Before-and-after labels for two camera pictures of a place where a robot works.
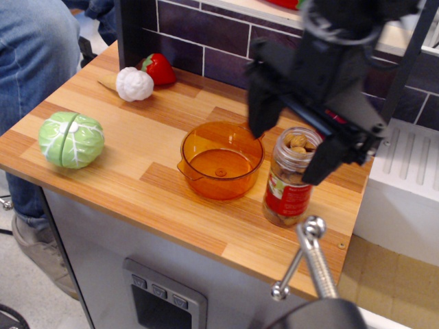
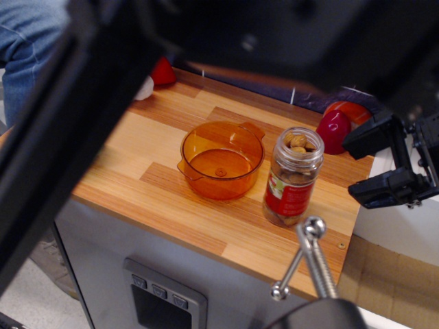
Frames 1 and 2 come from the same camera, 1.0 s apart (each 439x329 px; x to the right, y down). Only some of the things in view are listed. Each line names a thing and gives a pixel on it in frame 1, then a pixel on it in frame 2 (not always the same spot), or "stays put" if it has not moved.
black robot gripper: [321, 79] to [424, 134]
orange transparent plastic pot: [222, 160] stays put
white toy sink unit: [399, 207] stays put
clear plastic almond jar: [287, 197] stays put
